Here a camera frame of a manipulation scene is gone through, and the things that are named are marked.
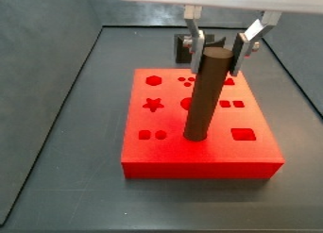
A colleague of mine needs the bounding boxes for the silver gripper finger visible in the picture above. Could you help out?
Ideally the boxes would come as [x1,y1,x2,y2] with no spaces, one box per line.
[230,11,282,76]
[184,5,205,74]

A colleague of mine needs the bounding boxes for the dark oval peg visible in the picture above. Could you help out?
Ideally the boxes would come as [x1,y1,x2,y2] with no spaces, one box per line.
[184,47,234,141]

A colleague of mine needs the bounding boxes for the red shape-sorting block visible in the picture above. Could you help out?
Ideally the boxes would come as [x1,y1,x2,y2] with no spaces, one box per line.
[121,69,285,179]

